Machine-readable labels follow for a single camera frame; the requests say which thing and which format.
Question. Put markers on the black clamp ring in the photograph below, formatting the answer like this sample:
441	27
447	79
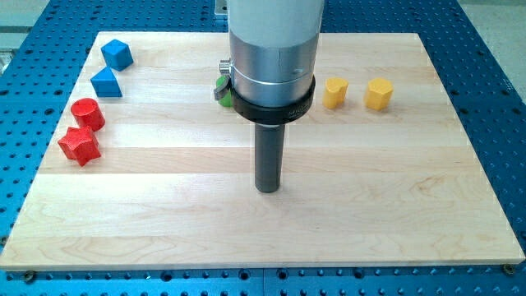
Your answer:
262	114

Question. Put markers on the red star block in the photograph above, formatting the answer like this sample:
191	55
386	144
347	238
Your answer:
80	144

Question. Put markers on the light wooden board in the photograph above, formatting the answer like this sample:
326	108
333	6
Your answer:
174	185

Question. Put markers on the green block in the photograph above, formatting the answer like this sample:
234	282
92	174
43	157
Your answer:
224	98

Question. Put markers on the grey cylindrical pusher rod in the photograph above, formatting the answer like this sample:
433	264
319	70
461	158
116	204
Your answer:
269	145

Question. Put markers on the blue cube block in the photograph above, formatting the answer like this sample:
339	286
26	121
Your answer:
117	55

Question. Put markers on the yellow heart block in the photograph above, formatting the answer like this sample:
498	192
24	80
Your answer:
335	92

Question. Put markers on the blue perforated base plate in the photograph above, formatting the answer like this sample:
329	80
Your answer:
41	76

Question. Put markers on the blue triangle block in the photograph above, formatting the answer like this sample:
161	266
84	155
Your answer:
105	84

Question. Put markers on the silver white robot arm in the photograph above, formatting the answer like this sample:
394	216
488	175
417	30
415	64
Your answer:
269	75

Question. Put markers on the red cylinder block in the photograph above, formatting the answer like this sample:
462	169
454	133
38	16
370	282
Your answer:
87	113

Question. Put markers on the yellow hexagon block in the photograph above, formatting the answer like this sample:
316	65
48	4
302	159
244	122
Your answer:
378	93

